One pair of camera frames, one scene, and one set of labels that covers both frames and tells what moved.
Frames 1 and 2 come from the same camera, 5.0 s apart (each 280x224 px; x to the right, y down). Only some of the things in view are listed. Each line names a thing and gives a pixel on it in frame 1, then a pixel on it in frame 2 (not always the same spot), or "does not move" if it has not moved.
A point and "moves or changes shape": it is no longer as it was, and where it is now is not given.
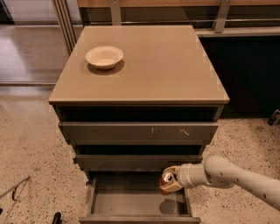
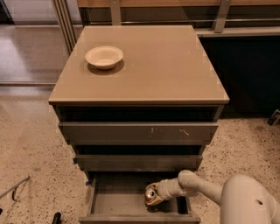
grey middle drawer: x=132 y=163 does not move
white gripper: x=184 y=176 → x=165 y=190
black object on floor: x=57 y=219 does not move
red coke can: x=166 y=178 moves or changes shape
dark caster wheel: x=274 y=118 does not move
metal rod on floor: x=13 y=188 does not move
